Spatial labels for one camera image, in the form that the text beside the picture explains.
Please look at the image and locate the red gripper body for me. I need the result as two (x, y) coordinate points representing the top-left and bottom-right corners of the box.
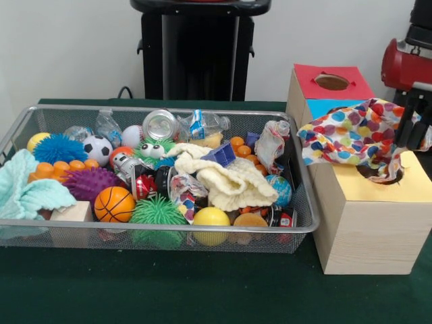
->
(380, 37), (432, 92)

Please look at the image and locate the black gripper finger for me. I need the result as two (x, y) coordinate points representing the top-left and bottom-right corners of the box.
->
(412, 119), (432, 152)
(394, 94), (418, 149)

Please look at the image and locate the colourful dotted cloth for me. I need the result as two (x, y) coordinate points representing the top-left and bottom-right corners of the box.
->
(296, 97), (423, 185)

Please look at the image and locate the wooden box with three holes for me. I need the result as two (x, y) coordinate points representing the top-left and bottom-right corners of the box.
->
(286, 63), (432, 275)

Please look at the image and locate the silver mesh bin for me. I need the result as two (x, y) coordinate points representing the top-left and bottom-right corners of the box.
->
(0, 104), (321, 254)

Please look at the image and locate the blue globe ball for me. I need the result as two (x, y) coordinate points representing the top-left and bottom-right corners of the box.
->
(264, 174), (293, 207)

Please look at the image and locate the cream knitted cloth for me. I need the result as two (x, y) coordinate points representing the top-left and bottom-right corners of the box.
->
(167, 141), (279, 213)

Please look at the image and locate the purple toy block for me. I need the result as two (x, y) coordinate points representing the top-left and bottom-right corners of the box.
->
(200, 141), (237, 166)

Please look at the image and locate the smooth yellow ball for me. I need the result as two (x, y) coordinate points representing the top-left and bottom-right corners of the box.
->
(192, 206), (232, 246)

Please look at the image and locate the dark green tablecloth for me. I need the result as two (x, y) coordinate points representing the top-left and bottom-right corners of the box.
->
(0, 97), (432, 324)

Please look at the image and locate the green spiky rubber ball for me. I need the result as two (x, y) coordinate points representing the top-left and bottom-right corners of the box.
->
(129, 197), (188, 225)

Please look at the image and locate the orange toy basketball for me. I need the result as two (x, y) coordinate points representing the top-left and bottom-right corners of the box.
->
(93, 186), (136, 223)

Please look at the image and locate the small soccer ball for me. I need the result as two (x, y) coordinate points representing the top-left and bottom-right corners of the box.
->
(82, 134), (114, 159)

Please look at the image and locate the purple spiky ball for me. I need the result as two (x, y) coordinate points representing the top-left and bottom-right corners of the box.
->
(62, 167), (119, 202)

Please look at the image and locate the blue spiky rubber ball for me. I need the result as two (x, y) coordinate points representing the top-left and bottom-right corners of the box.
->
(32, 133), (88, 165)

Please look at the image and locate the mint green cloth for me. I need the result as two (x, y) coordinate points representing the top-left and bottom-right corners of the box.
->
(0, 148), (78, 220)

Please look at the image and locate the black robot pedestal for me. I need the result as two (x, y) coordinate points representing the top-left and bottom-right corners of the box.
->
(130, 0), (273, 101)

